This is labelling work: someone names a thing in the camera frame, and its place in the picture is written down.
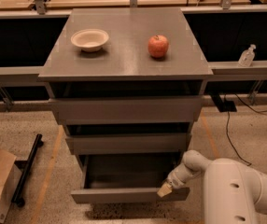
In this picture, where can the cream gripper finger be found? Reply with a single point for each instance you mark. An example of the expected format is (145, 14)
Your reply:
(165, 189)

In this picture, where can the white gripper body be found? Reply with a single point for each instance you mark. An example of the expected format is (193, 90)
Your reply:
(173, 178)

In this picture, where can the grey bottom drawer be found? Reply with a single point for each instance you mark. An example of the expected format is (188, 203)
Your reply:
(127, 178)

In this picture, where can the grey drawer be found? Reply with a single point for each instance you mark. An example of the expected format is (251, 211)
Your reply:
(127, 178)
(126, 110)
(128, 143)

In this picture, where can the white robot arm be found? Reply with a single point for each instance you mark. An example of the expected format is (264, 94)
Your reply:
(233, 193)

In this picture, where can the grey middle drawer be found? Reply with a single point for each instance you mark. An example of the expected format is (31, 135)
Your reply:
(128, 143)

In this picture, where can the grey top drawer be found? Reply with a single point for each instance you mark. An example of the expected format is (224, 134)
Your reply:
(126, 110)

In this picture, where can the grey drawer cabinet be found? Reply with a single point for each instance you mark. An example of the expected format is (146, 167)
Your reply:
(123, 67)

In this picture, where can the black floor socket box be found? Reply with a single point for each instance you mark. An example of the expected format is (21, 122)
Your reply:
(222, 104)

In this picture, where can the red apple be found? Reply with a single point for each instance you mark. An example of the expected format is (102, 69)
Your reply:
(158, 46)

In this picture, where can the clear sanitizer bottle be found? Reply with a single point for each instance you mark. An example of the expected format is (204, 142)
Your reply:
(247, 56)

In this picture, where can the black metal stand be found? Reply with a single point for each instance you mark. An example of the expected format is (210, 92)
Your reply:
(25, 168)

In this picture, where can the white paper bowl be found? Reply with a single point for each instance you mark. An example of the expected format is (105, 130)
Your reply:
(90, 40)

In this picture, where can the grey metal rail frame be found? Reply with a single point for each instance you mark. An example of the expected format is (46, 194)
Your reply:
(217, 14)

